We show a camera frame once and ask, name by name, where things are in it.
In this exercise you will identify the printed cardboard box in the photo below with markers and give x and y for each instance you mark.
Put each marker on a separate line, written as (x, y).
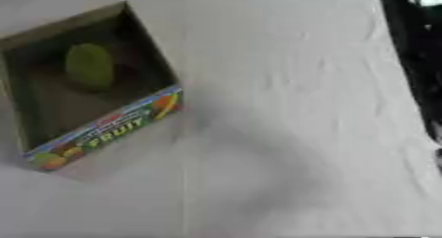
(69, 110)

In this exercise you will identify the green toy fruit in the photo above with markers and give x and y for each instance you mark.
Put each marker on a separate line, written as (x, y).
(89, 65)

